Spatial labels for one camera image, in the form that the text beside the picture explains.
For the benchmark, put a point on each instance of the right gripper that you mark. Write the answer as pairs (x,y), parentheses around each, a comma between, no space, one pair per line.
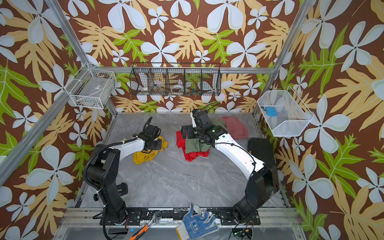
(188,132)

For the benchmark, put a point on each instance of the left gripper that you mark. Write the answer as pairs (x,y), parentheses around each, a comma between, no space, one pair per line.
(159,144)

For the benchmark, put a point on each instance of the olive green cloth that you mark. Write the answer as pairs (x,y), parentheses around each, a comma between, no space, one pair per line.
(195,146)

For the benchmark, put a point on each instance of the yellow cloth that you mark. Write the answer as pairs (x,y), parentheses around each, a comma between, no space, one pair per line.
(147,156)

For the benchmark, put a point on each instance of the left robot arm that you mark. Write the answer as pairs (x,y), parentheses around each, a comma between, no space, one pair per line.
(102,169)

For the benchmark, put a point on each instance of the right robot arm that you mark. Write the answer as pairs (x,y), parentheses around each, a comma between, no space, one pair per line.
(258,166)

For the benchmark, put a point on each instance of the red cloth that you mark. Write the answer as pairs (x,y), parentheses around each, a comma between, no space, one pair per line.
(181,145)

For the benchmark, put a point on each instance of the pink cloth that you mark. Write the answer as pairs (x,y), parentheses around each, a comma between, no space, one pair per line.
(237,130)

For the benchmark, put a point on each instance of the white tape roll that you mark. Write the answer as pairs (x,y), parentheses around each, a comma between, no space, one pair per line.
(177,88)

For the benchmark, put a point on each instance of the black pad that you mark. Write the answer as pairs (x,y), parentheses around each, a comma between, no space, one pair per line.
(262,149)

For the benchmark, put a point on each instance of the blue object in basket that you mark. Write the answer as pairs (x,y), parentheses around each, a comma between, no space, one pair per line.
(270,111)

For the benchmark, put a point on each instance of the blue dotted work glove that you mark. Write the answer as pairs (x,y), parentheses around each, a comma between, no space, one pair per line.
(196,223)

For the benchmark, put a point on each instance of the black wire basket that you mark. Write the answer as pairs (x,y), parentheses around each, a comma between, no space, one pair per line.
(156,79)

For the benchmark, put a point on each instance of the white wire basket left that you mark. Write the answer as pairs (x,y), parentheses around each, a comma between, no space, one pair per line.
(91,87)

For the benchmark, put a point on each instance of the white wire basket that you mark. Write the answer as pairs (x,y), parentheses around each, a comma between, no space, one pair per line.
(91,87)
(293,114)

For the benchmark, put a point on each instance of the orange handled wrench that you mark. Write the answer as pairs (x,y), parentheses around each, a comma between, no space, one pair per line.
(157,216)

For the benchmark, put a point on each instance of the white wire basket right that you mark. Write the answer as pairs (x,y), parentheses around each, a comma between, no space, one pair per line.
(293,114)

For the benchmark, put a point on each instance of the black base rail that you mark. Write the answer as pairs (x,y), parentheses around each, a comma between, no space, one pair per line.
(226,216)

